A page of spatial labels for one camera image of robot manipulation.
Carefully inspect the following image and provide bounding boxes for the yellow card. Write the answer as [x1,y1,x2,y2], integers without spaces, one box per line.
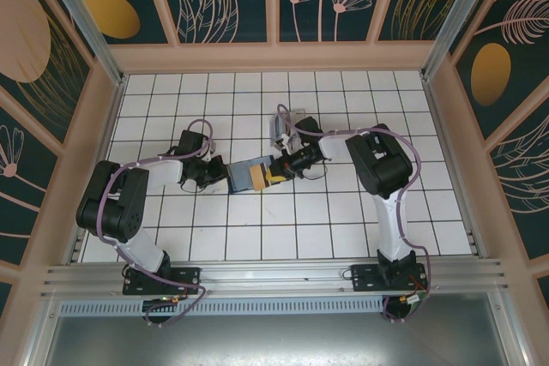
[264,167,287,186]

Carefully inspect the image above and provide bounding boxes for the blue card holder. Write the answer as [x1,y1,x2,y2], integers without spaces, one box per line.
[226,159,278,194]

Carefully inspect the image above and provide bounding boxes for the tan card with black stripe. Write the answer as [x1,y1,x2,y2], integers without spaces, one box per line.
[250,163,269,192]

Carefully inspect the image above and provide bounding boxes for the small grey box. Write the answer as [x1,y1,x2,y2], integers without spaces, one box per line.
[268,107,311,151]

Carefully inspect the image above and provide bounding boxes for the grey metal sheet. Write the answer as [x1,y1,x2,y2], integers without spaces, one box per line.
[40,313,514,366]

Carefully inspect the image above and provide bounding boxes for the long aluminium base rail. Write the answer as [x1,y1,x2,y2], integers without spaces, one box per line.
[40,257,510,299]

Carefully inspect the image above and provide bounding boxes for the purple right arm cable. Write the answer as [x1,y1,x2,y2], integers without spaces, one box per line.
[275,103,431,325]

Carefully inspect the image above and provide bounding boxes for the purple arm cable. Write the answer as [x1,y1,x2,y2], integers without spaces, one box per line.
[275,103,431,325]
[97,118,216,329]

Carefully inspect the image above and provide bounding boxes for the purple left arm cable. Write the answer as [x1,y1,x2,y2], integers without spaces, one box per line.
[97,118,216,329]

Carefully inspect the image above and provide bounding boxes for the grey slotted cable duct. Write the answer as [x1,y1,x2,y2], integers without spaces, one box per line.
[57,296,387,316]

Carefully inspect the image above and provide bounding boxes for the aluminium frame post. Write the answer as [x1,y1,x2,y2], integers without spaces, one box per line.
[33,0,129,87]
[419,0,515,83]

